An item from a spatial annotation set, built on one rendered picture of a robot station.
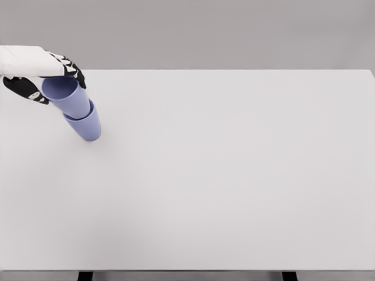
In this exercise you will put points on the blue plastic cup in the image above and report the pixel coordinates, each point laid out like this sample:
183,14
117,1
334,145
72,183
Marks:
89,127
68,98

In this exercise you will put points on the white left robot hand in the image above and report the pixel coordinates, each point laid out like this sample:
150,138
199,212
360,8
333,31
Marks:
35,63

